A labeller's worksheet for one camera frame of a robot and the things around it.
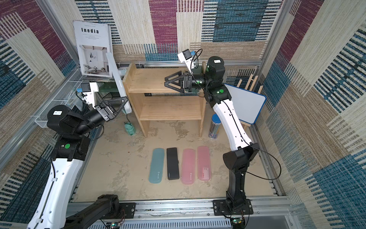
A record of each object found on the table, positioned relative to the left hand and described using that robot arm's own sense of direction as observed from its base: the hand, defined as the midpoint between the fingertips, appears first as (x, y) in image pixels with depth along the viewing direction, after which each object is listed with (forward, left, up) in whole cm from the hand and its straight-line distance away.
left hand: (125, 101), depth 53 cm
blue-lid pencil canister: (+14, -40, -36) cm, 55 cm away
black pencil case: (-4, -14, -48) cm, 50 cm away
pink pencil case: (-10, -23, -48) cm, 54 cm away
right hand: (+7, -14, +3) cm, 16 cm away
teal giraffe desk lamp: (+20, +16, -42) cm, 50 cm away
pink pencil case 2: (-3, -33, -51) cm, 61 cm away
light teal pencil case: (-8, -4, -49) cm, 50 cm away
